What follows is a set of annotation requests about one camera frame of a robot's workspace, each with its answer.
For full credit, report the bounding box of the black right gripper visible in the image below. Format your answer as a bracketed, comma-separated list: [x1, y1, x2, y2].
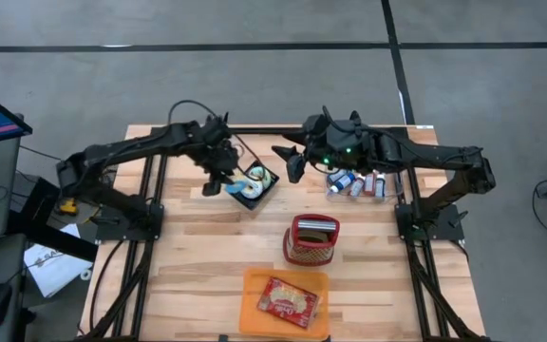
[272, 113, 368, 185]

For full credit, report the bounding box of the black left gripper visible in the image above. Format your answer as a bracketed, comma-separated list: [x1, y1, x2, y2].
[196, 140, 240, 198]

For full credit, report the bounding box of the white frosted donut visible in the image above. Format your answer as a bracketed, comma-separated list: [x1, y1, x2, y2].
[239, 178, 265, 200]

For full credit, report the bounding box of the green frosted donut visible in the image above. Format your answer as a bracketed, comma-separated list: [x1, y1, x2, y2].
[249, 164, 274, 189]

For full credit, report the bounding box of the red bottle white cap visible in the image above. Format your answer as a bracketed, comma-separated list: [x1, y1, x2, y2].
[349, 175, 366, 199]

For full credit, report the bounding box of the red snack packet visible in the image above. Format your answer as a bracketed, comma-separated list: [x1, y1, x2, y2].
[255, 275, 323, 331]

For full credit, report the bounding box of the black slotted plastic basket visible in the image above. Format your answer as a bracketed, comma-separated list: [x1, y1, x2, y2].
[228, 160, 281, 211]

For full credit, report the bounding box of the clear plastic tray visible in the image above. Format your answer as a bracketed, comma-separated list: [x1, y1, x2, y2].
[325, 165, 406, 204]

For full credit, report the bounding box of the red mesh basket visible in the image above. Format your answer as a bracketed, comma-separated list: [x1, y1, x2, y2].
[282, 213, 342, 267]

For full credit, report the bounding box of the orange plastic tray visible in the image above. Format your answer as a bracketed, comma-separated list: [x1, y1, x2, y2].
[238, 267, 330, 341]

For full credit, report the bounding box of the black equipment stand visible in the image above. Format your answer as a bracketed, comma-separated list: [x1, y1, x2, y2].
[5, 176, 99, 263]

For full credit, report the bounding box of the white printed paper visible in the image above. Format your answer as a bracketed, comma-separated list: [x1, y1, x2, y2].
[23, 222, 95, 298]

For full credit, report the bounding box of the black aluminium table frame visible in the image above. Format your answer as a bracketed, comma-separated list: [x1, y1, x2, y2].
[81, 111, 488, 342]

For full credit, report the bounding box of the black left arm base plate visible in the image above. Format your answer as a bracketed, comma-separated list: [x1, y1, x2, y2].
[95, 202, 165, 242]

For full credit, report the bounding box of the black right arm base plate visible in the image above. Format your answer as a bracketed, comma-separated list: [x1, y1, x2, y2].
[394, 202, 465, 242]

